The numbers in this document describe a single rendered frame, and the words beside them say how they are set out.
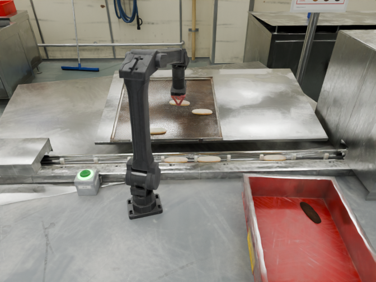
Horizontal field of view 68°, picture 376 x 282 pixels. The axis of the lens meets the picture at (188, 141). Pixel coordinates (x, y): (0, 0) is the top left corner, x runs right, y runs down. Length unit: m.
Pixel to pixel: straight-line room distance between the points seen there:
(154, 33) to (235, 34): 1.29
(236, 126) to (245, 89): 0.32
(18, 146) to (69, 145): 0.22
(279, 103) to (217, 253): 0.87
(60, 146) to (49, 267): 0.63
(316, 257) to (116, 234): 0.63
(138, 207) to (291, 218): 0.53
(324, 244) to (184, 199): 0.48
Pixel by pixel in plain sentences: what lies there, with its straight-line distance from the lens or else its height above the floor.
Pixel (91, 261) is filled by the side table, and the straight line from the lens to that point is 0.96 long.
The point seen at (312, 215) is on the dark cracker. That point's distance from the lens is 1.09.
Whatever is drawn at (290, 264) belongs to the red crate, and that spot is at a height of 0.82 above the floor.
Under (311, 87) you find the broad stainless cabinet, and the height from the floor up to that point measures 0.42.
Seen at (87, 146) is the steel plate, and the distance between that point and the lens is 1.40.
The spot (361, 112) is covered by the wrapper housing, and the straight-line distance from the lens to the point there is 1.24.
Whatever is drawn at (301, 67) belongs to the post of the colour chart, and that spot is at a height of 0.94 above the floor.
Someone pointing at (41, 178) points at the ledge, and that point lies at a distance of 1.25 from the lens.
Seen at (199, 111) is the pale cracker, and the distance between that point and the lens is 1.37.
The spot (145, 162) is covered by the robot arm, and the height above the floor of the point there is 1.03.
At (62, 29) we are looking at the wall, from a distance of 5.08.
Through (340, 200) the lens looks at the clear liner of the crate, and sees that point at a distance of 1.06.
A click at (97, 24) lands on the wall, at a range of 4.90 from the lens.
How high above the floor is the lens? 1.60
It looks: 35 degrees down
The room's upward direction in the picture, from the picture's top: straight up
